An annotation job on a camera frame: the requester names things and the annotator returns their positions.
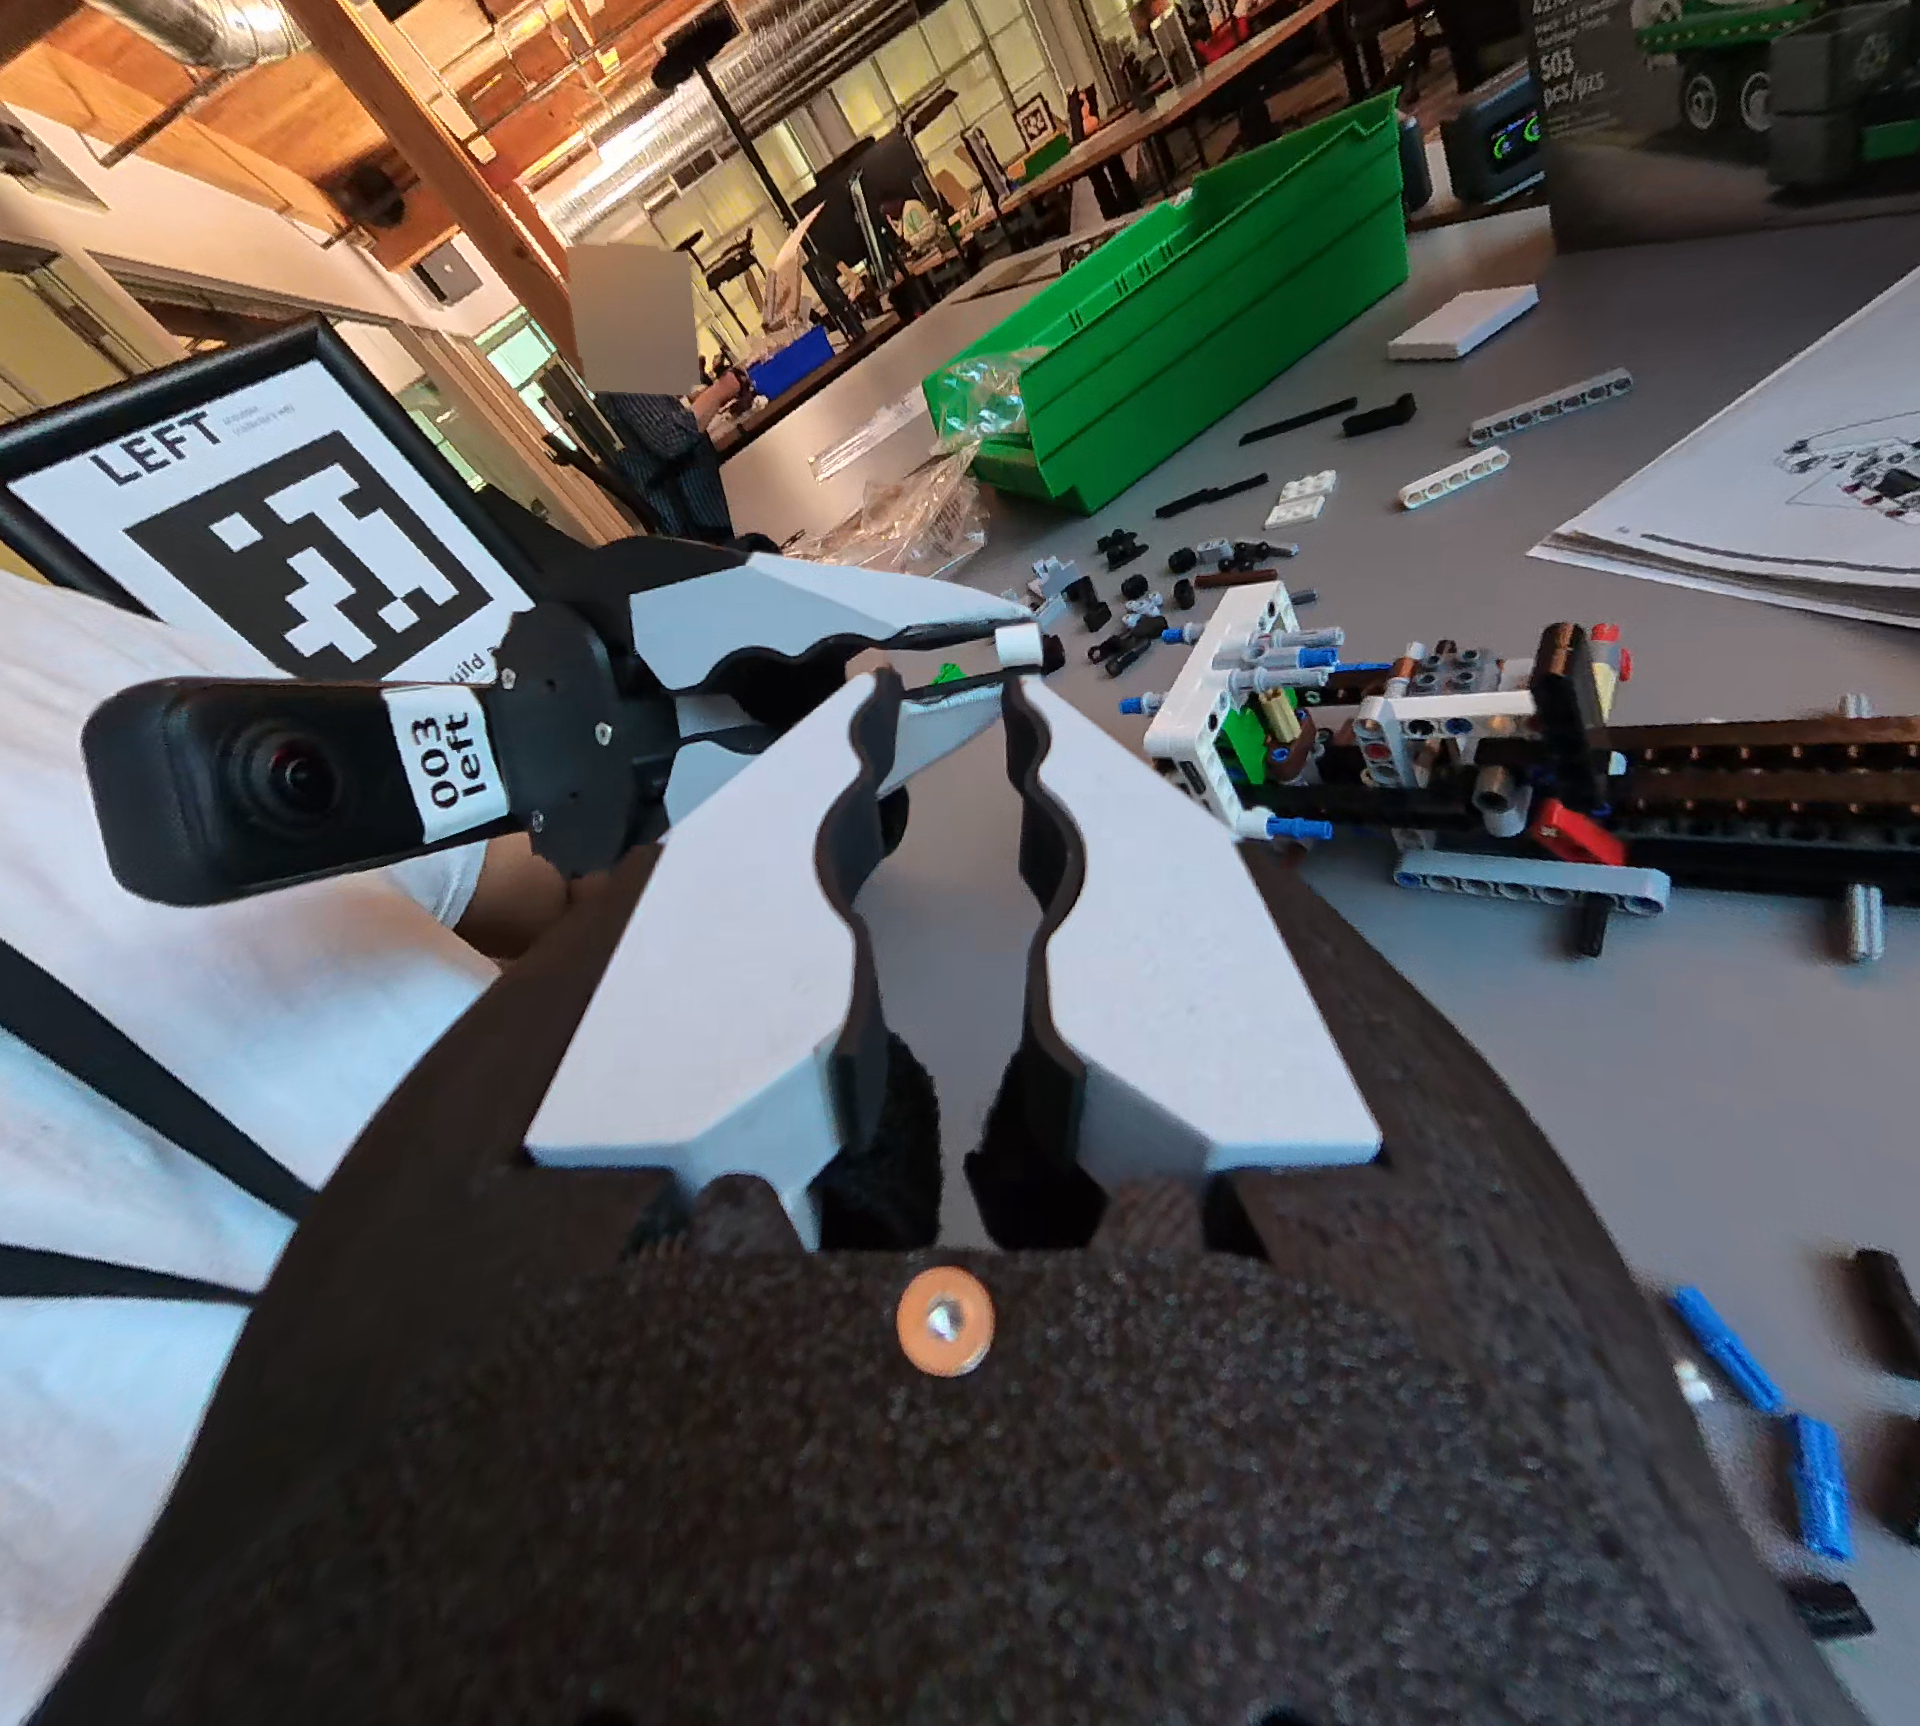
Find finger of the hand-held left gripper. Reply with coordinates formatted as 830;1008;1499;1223
627;546;1041;711
670;686;1009;849

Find grey lego beam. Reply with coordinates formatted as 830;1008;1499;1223
1464;363;1633;446

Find green plastic bin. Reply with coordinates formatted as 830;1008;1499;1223
917;94;1412;516

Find lego instruction booklet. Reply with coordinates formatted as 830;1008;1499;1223
1525;270;1920;625

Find white flat lego panel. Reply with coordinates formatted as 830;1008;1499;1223
1388;282;1540;363

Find lego set box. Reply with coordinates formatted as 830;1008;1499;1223
1506;0;1920;254

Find white lego beam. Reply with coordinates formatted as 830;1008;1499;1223
1397;446;1516;510

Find dark brown lego piece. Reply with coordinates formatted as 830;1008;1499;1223
1848;1244;1920;1378

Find blue lego pin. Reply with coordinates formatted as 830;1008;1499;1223
1784;1412;1858;1562
1672;1285;1784;1419

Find small grey display device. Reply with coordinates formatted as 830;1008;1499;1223
1450;82;1549;211

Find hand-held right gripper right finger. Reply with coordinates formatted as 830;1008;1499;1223
983;675;1388;1251

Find partly built lego truck model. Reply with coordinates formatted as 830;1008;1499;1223
1121;581;1920;920

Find clear plastic bag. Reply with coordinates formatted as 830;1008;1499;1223
935;351;1041;455
780;455;994;577

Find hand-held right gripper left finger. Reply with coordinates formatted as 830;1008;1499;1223
523;670;904;1251

